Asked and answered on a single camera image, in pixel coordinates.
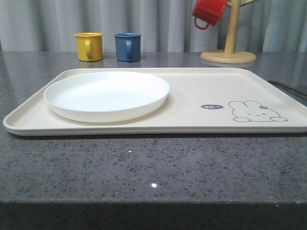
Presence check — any white round plate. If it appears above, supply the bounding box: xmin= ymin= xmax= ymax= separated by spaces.
xmin=44 ymin=71 xmax=170 ymax=123

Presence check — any silver metal chopstick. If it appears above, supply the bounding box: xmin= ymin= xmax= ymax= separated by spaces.
xmin=268 ymin=80 xmax=307 ymax=97

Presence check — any beige rabbit serving tray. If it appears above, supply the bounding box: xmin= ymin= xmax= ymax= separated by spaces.
xmin=3 ymin=68 xmax=307 ymax=136

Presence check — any blue enamel mug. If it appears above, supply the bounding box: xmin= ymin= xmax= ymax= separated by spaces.
xmin=115 ymin=33 xmax=141 ymax=62

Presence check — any yellow enamel mug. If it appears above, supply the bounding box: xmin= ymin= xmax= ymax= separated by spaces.
xmin=74 ymin=32 xmax=103 ymax=62

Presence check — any wooden mug tree stand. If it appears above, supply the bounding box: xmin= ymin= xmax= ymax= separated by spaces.
xmin=200 ymin=0 xmax=257 ymax=64

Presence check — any red enamel mug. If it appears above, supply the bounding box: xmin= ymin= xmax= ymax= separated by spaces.
xmin=192 ymin=0 xmax=228 ymax=30

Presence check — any grey pleated curtain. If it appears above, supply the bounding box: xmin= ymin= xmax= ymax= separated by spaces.
xmin=0 ymin=0 xmax=307 ymax=52

